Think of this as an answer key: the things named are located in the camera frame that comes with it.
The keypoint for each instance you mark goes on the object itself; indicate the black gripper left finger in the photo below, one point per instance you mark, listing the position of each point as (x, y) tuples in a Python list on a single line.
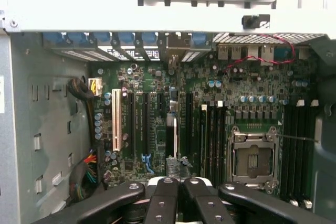
[(162, 203)]

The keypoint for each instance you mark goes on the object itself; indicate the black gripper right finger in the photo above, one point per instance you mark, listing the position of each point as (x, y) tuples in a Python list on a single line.
[(202, 203)]

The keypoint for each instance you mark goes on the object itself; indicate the blue slot latch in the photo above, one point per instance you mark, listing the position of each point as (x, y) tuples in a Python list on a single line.
[(147, 162)]

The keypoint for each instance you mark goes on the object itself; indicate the metal CPU socket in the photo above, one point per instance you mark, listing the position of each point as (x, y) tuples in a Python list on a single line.
[(253, 158)]

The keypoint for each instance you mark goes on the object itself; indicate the black long expansion slot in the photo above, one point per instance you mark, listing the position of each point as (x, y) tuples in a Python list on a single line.
[(189, 116), (131, 124), (145, 124)]

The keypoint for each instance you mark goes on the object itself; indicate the white expansion slot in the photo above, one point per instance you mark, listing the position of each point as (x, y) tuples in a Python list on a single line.
[(116, 119)]

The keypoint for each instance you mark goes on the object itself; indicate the black short expansion slot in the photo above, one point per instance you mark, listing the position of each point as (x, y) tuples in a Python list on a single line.
[(161, 102)]

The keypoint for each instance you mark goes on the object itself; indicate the thin socket locking lever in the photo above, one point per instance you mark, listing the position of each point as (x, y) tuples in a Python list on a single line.
[(296, 138)]

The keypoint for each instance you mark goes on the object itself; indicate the green motherboard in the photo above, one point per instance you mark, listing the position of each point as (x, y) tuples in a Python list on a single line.
[(249, 85)]

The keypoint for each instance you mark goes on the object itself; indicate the white power connector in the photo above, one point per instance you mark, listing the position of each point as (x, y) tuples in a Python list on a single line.
[(95, 86)]

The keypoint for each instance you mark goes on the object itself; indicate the open black PC case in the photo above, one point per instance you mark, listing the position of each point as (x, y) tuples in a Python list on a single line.
[(52, 119)]

